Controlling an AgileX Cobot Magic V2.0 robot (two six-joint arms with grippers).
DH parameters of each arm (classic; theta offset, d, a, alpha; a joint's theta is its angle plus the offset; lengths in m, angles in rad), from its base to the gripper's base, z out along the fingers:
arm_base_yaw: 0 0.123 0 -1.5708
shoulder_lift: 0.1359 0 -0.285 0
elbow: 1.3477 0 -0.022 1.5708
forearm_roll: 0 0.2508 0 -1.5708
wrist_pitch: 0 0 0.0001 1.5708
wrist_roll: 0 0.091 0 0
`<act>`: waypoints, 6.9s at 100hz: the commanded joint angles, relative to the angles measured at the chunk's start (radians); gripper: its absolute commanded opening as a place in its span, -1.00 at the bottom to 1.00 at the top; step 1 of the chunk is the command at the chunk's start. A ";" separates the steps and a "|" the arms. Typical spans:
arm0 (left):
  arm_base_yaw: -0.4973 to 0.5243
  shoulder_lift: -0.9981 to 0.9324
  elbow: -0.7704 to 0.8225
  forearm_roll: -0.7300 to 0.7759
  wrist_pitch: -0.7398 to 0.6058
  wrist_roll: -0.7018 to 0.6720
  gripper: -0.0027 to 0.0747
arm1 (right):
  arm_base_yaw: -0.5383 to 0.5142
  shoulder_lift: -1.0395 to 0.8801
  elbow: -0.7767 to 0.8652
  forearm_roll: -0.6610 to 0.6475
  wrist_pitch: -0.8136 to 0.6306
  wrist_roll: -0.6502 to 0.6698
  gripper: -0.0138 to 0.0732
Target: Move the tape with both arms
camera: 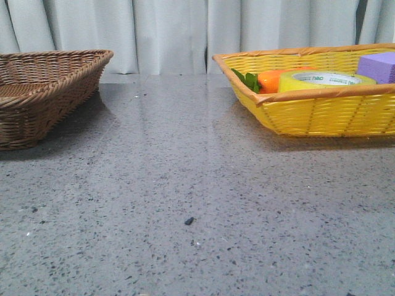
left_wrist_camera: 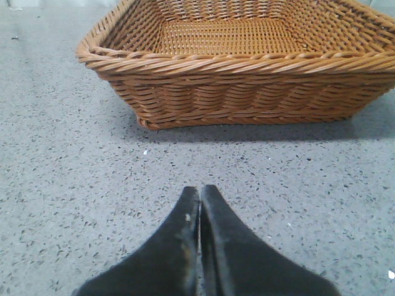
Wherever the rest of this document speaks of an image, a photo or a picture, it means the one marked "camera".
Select yellow tape roll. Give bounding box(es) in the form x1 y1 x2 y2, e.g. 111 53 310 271
278 70 377 93

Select small black debris piece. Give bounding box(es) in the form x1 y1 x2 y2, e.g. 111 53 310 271
184 217 194 225

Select orange toy carrot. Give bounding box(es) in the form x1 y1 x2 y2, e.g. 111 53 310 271
231 67 315 94

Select white curtain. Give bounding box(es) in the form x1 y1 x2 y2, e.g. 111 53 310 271
1 0 394 75

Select brown wicker basket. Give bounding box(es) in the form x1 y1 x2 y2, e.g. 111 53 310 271
1 49 114 150

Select yellow wicker basket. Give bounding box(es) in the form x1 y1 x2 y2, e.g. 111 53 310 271
213 43 394 137

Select purple foam block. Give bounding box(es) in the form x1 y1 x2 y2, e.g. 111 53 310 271
357 52 394 84

